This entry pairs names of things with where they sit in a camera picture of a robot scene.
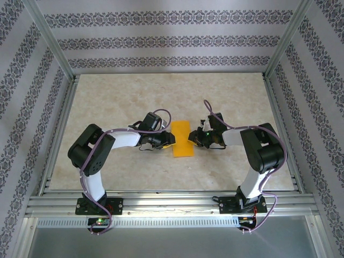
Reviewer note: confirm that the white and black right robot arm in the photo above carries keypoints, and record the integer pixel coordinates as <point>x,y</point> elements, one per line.
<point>266,153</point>

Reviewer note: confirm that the controller board with green light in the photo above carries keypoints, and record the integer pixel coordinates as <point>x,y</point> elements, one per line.
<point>99,221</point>

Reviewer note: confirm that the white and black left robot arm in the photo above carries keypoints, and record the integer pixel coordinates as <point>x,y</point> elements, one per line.
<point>94,185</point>

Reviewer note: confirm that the long aluminium mounting rail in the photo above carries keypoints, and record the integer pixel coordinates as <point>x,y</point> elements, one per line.
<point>174,204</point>

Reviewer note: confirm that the small black controller board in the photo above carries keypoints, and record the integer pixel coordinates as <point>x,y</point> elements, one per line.
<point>246,220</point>

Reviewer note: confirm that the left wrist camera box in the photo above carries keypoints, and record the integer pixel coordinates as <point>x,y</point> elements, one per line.
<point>164,125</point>

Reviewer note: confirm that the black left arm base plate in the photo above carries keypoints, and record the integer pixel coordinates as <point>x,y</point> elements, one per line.
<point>117,205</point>

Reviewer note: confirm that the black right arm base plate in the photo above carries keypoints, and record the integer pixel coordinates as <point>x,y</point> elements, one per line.
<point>228,207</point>

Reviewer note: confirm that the aluminium frame post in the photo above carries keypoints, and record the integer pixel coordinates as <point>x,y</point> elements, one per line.
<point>287,37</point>
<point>51,40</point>

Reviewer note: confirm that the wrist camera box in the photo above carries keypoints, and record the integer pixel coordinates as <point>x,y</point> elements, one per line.
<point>164,125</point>
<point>205,125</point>

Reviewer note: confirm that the aluminium side rail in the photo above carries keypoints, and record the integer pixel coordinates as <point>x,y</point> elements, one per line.
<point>62,129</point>
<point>279,129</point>

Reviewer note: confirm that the grey metal panel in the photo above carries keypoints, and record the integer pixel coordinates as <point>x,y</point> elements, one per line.
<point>172,244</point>

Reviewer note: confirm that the yellow paper sheet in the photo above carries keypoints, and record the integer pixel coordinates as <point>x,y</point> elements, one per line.
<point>181,129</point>

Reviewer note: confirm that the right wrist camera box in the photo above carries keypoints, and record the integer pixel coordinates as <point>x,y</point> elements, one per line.
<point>205,125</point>

